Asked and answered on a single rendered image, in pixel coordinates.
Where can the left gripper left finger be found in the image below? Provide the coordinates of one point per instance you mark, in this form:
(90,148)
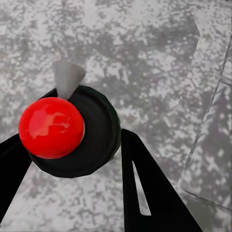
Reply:
(14,163)

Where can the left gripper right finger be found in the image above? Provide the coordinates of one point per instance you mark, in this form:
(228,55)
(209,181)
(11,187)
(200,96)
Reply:
(168,212)

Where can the insectifuge atomizer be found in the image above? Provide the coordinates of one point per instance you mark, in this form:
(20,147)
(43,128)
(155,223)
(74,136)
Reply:
(73,130)

